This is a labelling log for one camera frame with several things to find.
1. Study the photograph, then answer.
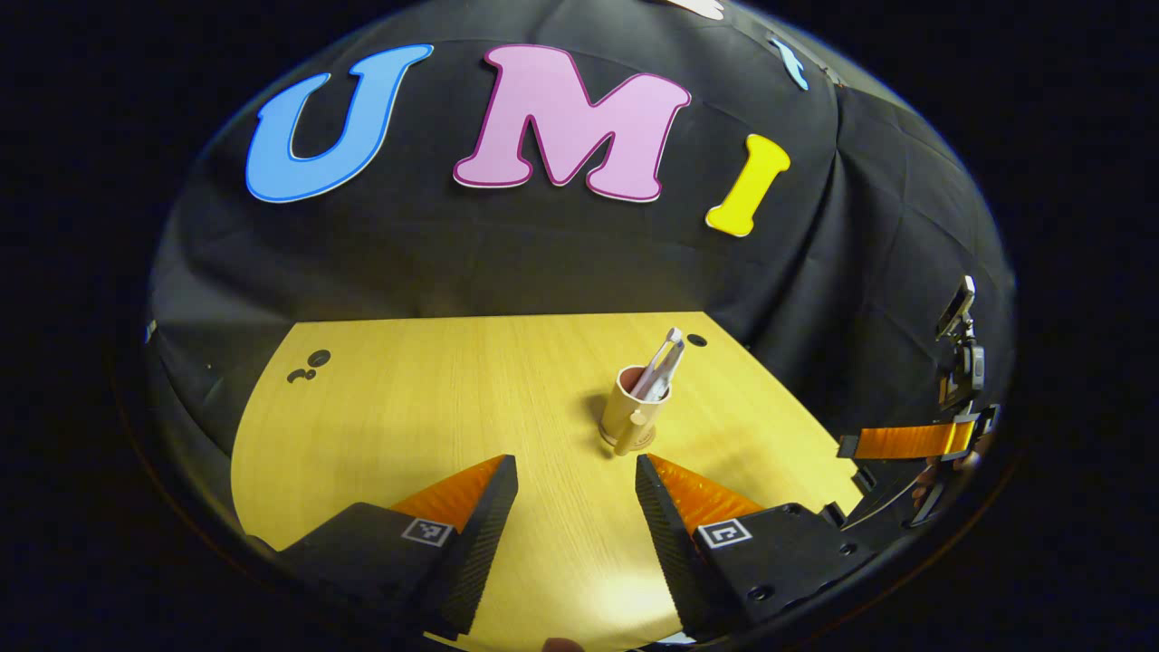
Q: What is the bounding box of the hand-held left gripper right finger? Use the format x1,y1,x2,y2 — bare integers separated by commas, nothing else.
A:
634,453,884,639

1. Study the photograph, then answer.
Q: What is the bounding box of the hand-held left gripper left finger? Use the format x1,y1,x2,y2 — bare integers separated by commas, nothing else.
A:
244,453,520,638

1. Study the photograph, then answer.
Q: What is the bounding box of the beige cup with pink inside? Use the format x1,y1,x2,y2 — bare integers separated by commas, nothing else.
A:
599,364,673,456

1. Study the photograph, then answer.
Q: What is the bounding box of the white toothpaste tube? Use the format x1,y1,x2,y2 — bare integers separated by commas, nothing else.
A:
634,342,685,403

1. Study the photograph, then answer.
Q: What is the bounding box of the wooden desktop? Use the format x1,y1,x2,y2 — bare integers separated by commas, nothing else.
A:
231,311,866,651

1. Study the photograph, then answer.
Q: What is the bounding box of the black backdrop cloth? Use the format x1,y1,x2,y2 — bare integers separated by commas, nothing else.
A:
145,0,1017,553

